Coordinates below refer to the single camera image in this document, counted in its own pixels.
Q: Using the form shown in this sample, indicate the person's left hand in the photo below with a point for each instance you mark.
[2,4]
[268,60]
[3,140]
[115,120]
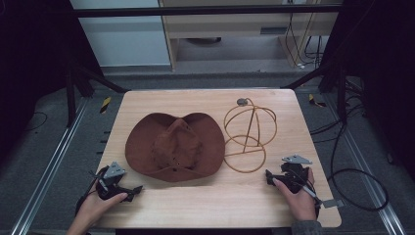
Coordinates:
[94,207]

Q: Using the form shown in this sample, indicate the yellow black striped tape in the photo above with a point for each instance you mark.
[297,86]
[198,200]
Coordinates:
[105,105]
[314,101]

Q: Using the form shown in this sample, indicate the white cabinet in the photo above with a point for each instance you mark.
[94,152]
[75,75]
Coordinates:
[124,39]

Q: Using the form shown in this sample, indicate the aluminium floor rail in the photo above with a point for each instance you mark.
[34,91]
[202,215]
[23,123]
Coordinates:
[372,182]
[49,166]

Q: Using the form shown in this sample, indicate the person's right hand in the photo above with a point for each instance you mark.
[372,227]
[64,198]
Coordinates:
[300,200]

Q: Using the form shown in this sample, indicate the brown cowboy hat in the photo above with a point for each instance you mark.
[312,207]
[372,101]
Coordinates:
[177,147]

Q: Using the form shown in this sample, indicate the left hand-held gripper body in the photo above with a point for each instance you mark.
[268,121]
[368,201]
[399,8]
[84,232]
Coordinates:
[112,176]

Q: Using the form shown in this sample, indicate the black frame stand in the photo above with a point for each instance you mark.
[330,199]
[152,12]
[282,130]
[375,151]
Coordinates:
[71,98]
[341,98]

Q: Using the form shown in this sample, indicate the black horizontal frame bar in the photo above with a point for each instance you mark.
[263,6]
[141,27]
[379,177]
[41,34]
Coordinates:
[195,10]

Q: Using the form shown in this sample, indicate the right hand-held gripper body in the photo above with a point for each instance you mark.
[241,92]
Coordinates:
[295,174]

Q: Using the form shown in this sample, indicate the black curtain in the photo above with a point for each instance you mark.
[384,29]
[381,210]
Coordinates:
[385,81]
[32,65]

